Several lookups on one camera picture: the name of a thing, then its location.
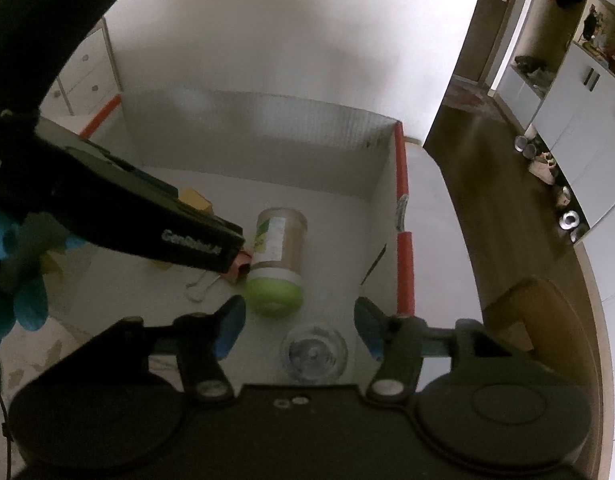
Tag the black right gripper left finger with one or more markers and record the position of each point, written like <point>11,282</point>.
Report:
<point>120,389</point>

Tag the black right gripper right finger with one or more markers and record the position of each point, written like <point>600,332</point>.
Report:
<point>474,396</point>

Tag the green-lidded clear jar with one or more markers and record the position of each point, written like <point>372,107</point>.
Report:
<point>274,283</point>

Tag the yellow rectangular box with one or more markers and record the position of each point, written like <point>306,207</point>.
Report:
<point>194,199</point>

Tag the blue gloved left hand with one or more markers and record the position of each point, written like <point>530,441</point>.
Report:
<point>23,296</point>

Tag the white drawer cabinet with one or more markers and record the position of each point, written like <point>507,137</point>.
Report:
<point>88,80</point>

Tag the wooden chair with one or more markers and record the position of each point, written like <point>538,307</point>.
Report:
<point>555,325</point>

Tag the white small spoon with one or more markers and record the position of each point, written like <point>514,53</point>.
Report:
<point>197,290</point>

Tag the clear round glass lid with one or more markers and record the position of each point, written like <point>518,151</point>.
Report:
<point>314,354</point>

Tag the small pink box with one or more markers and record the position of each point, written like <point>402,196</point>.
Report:
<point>240,267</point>

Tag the white slipper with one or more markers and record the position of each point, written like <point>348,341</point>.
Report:
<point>542,167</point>

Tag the red cardboard storage box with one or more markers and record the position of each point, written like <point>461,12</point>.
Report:
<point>345,170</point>

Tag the white storage cabinet unit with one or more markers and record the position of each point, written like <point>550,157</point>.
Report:
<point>560,84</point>

